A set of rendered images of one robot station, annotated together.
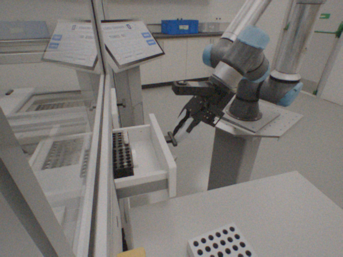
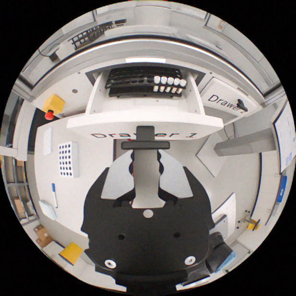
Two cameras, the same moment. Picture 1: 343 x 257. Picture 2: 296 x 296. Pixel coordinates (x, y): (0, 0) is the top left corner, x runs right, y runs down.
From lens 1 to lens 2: 0.53 m
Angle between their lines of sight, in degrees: 59
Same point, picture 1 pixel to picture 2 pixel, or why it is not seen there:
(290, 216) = not seen: hidden behind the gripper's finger
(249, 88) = (215, 258)
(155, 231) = not seen: hidden behind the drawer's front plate
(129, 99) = (253, 141)
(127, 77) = (267, 137)
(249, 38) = not seen: outside the picture
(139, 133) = (193, 109)
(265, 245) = (72, 190)
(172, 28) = (283, 183)
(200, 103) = (100, 256)
